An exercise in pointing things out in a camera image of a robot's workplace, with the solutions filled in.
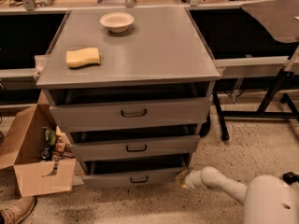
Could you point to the grey middle drawer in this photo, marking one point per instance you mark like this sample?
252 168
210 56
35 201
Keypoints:
134 143

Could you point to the grey drawer cabinet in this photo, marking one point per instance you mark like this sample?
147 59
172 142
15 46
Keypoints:
161 47

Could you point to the black table stand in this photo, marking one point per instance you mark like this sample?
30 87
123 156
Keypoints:
261 112

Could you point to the grey side table top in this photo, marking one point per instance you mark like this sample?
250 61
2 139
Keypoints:
278 17

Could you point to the snack packets in box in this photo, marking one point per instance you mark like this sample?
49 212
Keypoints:
57 146

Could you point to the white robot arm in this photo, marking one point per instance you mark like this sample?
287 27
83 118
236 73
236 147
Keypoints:
266 199

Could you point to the grey drawer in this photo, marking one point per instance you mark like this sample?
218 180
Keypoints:
115 108
135 171
134 143

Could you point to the grey bottom drawer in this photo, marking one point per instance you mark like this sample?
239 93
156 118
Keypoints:
135 171

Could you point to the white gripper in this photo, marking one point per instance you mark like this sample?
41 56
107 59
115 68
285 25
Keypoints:
189 180

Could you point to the yellow sponge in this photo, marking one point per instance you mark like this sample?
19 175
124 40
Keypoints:
81 57

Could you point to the open cardboard box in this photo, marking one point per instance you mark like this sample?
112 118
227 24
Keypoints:
22 148

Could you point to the white bowl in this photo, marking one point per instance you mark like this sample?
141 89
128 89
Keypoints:
117 22

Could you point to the black floor object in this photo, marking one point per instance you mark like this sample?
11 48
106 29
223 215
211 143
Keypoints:
290 178

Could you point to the brown shoe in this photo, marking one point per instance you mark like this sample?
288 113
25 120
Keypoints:
18 211

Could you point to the grey top drawer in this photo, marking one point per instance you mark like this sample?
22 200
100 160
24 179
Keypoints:
115 108

